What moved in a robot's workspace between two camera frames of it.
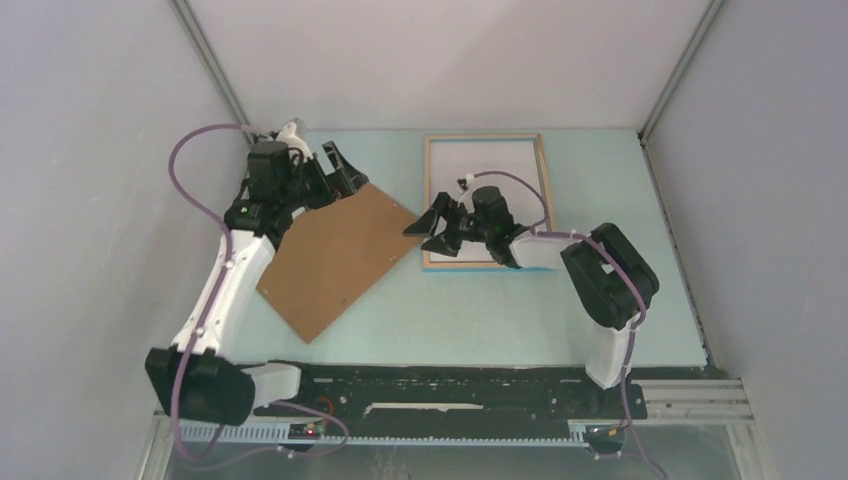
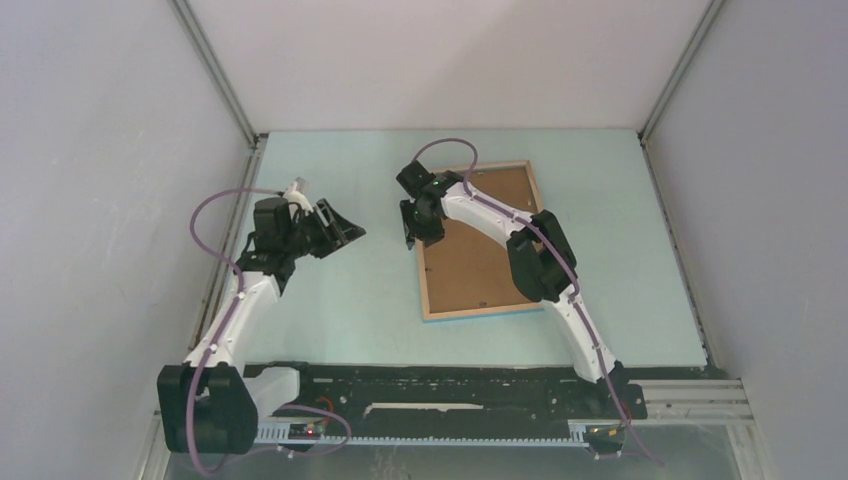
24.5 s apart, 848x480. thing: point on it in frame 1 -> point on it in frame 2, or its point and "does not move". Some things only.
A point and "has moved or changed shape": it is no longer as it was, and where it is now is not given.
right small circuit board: (604, 438) does not move
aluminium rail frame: (680, 402) does not move
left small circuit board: (308, 431) does not move
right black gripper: (426, 226) -> (413, 231)
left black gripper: (346, 179) -> (334, 236)
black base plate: (369, 395) does not move
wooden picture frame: (515, 163) has moved or changed shape
